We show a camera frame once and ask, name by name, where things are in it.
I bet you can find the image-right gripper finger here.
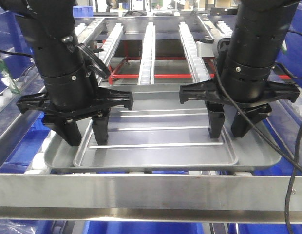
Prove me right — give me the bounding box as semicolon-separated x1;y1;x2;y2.
205;101;225;138
230;104;273;138

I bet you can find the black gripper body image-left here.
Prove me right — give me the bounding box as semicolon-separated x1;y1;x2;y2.
17;87;133;121

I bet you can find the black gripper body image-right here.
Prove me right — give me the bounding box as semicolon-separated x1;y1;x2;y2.
179;80;300;109

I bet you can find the silver metal tray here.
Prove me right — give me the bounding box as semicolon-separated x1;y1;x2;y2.
44;91;281;172

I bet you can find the right white roller track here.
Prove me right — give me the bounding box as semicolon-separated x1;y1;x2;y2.
179;22;210;83

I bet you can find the middle white roller track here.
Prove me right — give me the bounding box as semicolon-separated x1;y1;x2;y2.
137;22;156;85

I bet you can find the blue bin lower left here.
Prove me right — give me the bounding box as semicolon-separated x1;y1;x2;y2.
0;114;50;173

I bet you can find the blue bin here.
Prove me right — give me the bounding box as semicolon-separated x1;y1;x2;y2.
82;221;211;234
0;8;44;95
277;1;302;88
0;114;50;173

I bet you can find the blue bin upper right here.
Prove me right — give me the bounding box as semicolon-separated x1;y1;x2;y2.
277;1;302;88

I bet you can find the blue bin bottom centre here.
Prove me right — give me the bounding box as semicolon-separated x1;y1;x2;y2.
82;221;211;234

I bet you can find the blue bin upper left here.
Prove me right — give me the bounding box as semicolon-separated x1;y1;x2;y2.
0;8;44;95

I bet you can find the red metal cart frame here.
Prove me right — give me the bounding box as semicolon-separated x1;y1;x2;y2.
107;40;289;85

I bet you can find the black cable loop image-left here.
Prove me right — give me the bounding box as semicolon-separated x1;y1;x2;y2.
75;43;111;78

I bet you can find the black cable image-right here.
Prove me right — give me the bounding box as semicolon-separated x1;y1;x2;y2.
213;30;302;234

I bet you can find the steel front rack rail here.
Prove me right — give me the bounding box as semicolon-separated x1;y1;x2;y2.
0;174;289;223

